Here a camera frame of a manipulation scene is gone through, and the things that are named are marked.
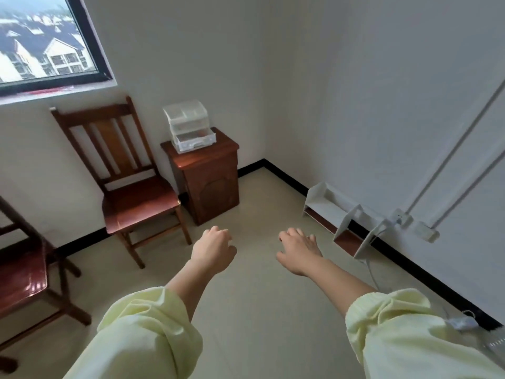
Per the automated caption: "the person's left hand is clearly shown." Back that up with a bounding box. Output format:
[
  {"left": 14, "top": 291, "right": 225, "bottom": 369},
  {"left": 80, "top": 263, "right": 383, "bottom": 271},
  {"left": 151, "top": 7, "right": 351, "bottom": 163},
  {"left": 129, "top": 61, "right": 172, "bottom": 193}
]
[{"left": 189, "top": 225, "right": 238, "bottom": 277}]

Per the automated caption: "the person's right hand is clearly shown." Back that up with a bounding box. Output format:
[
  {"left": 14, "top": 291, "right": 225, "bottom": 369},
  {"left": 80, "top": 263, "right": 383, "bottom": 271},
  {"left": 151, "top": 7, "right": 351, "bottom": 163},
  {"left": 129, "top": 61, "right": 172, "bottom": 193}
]
[{"left": 276, "top": 226, "right": 325, "bottom": 277}]

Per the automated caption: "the white plastic drawer organizer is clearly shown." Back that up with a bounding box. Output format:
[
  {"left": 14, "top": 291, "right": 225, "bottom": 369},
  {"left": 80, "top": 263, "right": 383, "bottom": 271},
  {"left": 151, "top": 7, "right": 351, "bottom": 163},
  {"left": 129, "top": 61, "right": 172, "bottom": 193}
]
[{"left": 163, "top": 100, "right": 217, "bottom": 155}]

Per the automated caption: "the person's right forearm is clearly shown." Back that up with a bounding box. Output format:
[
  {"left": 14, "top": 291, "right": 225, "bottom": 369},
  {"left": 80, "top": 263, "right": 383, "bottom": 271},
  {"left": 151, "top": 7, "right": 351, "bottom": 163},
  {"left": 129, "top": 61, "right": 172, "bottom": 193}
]
[{"left": 311, "top": 256, "right": 505, "bottom": 379}]

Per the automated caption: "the person's left forearm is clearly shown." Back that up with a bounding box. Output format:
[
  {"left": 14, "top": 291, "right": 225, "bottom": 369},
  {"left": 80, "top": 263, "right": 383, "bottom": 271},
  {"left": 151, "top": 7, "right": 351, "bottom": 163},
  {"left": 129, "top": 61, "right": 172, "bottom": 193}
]
[{"left": 63, "top": 260, "right": 216, "bottom": 379}]

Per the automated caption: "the small white floor rack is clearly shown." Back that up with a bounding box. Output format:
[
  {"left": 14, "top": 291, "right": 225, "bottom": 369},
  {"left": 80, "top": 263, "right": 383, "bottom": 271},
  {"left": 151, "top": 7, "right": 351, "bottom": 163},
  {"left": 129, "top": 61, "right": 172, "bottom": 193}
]
[{"left": 303, "top": 181, "right": 393, "bottom": 260}]

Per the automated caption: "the brown wooden cabinet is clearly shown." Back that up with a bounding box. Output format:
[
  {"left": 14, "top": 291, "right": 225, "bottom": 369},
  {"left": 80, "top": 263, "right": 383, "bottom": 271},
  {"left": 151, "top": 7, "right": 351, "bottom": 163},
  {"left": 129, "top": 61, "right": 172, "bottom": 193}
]
[{"left": 161, "top": 127, "right": 241, "bottom": 226}]

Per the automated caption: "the wooden slat-back chair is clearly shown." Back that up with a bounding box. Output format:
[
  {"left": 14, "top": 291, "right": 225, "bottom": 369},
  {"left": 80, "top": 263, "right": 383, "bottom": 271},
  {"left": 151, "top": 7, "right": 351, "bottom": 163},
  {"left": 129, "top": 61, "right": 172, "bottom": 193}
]
[{"left": 49, "top": 96, "right": 193, "bottom": 269}]

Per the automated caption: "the dark wooden chair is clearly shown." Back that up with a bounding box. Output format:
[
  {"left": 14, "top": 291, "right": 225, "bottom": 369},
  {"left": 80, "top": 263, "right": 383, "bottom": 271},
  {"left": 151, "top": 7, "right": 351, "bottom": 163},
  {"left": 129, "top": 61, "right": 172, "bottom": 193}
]
[{"left": 0, "top": 195, "right": 93, "bottom": 372}]

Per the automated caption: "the red pen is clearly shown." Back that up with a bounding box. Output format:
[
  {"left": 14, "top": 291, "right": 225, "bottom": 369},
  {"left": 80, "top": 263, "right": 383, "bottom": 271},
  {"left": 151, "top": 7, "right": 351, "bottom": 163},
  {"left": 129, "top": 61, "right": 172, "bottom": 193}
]
[{"left": 27, "top": 86, "right": 72, "bottom": 96}]

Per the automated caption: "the window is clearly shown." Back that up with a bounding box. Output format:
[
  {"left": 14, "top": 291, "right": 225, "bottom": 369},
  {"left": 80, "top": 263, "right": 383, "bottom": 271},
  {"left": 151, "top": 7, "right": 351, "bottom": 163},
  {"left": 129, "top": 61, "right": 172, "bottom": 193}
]
[{"left": 0, "top": 0, "right": 118, "bottom": 106}]

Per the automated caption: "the white wall outlet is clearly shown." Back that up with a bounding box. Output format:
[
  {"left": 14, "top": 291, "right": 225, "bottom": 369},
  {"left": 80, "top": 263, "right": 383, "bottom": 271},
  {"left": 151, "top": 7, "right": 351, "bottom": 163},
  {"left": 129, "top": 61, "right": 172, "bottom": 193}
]
[
  {"left": 392, "top": 209, "right": 413, "bottom": 228},
  {"left": 415, "top": 222, "right": 440, "bottom": 242}
]

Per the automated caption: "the white plug with cable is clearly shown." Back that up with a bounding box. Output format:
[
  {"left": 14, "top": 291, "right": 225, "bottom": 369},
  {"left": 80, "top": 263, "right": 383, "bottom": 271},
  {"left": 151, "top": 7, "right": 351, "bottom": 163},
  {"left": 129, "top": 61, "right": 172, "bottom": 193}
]
[{"left": 448, "top": 310, "right": 484, "bottom": 333}]

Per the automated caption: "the white wall conduit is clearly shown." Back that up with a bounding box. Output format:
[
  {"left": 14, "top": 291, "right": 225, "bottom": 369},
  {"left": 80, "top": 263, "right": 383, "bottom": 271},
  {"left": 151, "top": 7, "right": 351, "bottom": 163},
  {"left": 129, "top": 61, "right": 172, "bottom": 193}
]
[
  {"left": 398, "top": 75, "right": 505, "bottom": 218},
  {"left": 426, "top": 149, "right": 505, "bottom": 230}
]

